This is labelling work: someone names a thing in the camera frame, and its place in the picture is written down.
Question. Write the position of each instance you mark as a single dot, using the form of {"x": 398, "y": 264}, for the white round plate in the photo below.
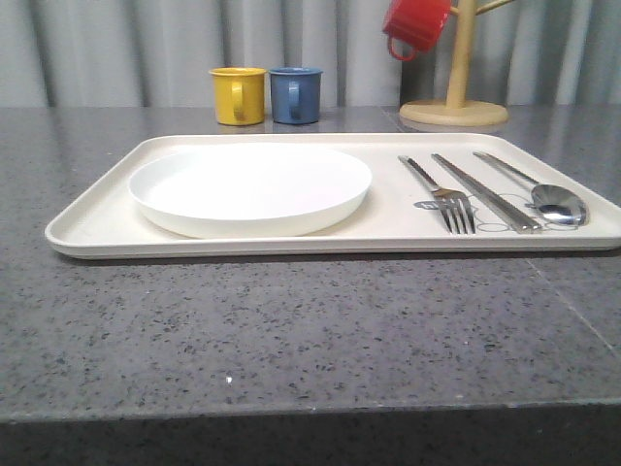
{"x": 250, "y": 190}

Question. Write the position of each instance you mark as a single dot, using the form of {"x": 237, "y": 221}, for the red hanging mug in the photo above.
{"x": 412, "y": 26}

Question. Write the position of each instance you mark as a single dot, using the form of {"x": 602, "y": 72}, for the wooden mug tree stand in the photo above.
{"x": 456, "y": 109}

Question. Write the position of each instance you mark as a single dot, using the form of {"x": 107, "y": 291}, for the blue mug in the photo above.
{"x": 295, "y": 94}

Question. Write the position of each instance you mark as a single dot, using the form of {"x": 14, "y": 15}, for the silver metal spoon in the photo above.
{"x": 554, "y": 203}

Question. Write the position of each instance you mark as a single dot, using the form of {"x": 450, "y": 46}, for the yellow mug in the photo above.
{"x": 239, "y": 95}

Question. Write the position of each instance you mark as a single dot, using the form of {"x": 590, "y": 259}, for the silver metal fork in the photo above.
{"x": 454, "y": 206}

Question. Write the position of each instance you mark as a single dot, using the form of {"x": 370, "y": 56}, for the cream rabbit serving tray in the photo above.
{"x": 396, "y": 216}

